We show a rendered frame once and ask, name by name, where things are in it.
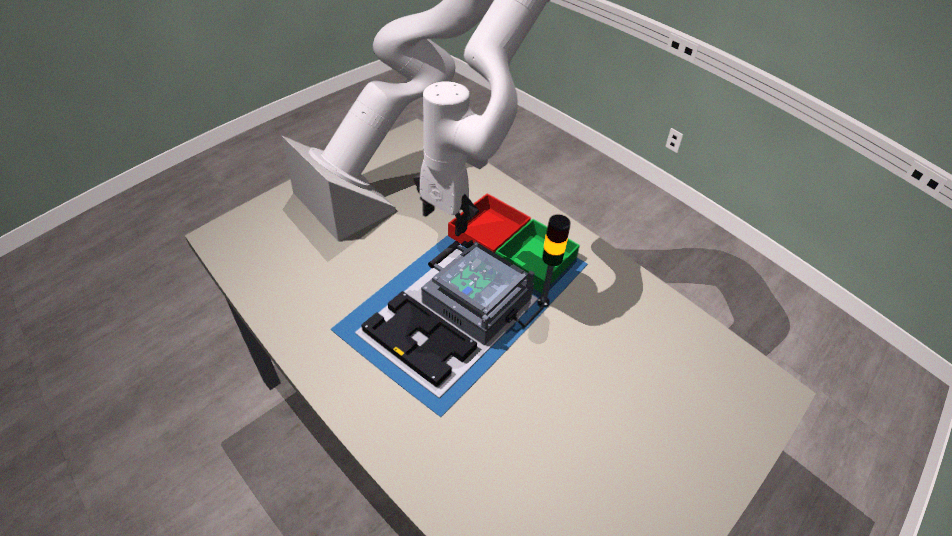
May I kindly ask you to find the red bin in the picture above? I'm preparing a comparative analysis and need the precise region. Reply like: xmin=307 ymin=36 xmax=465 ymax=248
xmin=448 ymin=194 xmax=531 ymax=253

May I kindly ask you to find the green bin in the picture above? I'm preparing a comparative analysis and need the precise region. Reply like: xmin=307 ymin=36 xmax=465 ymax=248
xmin=495 ymin=219 xmax=580 ymax=293

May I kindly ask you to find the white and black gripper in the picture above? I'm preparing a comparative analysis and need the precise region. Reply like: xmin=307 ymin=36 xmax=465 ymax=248
xmin=413 ymin=160 xmax=479 ymax=237

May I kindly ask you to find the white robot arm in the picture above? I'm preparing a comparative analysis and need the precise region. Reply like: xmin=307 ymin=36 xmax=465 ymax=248
xmin=309 ymin=0 xmax=550 ymax=188

